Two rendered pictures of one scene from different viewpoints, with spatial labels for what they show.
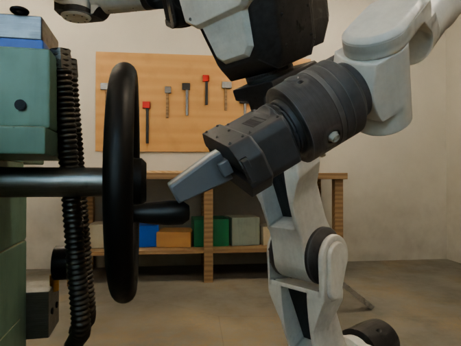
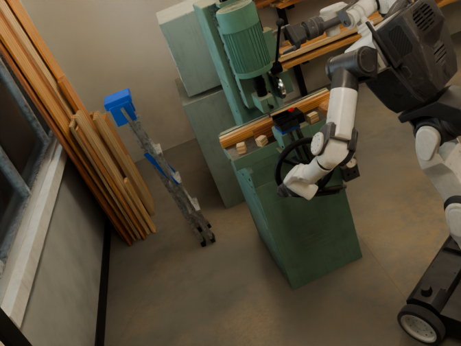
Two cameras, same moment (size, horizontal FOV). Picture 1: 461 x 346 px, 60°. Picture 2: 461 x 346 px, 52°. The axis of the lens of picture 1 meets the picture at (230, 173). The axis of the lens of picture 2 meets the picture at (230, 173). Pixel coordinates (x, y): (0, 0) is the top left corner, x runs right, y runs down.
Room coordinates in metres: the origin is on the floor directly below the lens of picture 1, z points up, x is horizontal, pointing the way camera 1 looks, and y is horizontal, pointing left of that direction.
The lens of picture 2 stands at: (0.37, -1.67, 1.92)
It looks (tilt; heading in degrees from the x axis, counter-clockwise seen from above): 29 degrees down; 96
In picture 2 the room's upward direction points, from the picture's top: 22 degrees counter-clockwise
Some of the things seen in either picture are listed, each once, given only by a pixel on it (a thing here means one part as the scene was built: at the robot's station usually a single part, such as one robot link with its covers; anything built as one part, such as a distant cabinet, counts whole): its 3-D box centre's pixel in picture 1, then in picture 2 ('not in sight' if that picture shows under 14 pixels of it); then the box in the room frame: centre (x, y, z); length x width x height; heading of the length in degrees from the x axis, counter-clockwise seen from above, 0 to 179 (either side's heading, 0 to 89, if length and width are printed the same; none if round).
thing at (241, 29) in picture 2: not in sight; (245, 40); (0.43, 0.46, 1.35); 0.18 x 0.18 x 0.31
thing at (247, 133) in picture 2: not in sight; (282, 117); (0.49, 0.48, 0.92); 0.67 x 0.02 x 0.04; 11
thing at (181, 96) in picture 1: (206, 103); not in sight; (3.70, 0.22, 1.50); 2.00 x 0.04 x 0.90; 96
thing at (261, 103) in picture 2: not in sight; (264, 101); (0.43, 0.48, 1.03); 0.14 x 0.07 x 0.09; 101
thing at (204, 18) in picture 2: not in sight; (239, 65); (0.37, 0.75, 1.16); 0.22 x 0.22 x 0.72; 11
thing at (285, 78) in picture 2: not in sight; (280, 82); (0.55, 0.68, 1.02); 0.09 x 0.07 x 0.12; 11
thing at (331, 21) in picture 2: not in sight; (326, 25); (0.79, 0.42, 1.30); 0.11 x 0.11 x 0.11; 11
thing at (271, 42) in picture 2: not in sight; (267, 44); (0.54, 0.70, 1.23); 0.09 x 0.08 x 0.15; 101
